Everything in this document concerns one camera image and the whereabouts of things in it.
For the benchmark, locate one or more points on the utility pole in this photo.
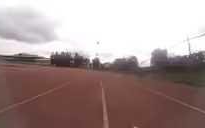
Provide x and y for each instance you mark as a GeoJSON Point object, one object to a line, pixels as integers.
{"type": "Point", "coordinates": [189, 45]}

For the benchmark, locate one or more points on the tall light pole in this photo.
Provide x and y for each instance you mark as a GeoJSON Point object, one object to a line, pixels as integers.
{"type": "Point", "coordinates": [97, 50]}

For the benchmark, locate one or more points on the grass strip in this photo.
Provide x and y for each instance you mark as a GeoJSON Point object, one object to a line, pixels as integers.
{"type": "Point", "coordinates": [186, 77]}

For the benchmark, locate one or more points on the low building with flat roof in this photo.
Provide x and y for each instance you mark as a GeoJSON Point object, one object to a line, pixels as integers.
{"type": "Point", "coordinates": [23, 57]}

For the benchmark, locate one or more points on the row of trees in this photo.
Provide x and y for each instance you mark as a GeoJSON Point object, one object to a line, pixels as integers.
{"type": "Point", "coordinates": [65, 60]}

